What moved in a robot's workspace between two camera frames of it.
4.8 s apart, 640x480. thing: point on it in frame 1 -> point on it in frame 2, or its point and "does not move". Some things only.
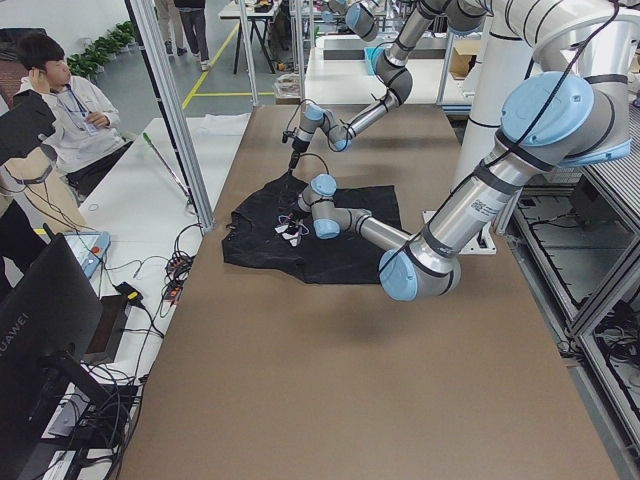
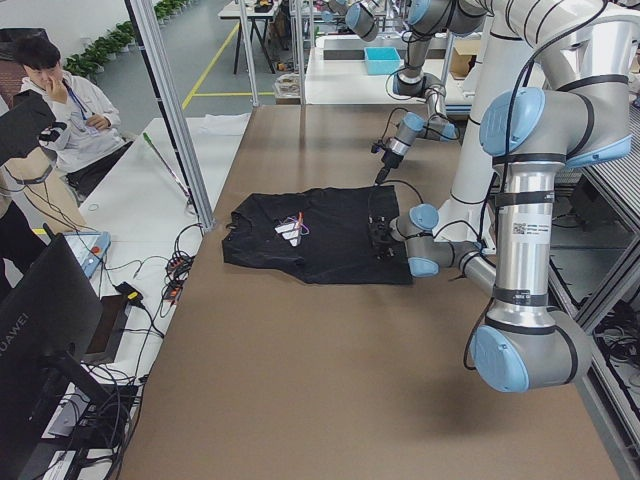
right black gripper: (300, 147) -> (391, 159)
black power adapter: (130, 294) does not move
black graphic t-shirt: (270, 230) does not move
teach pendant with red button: (90, 248) does not move
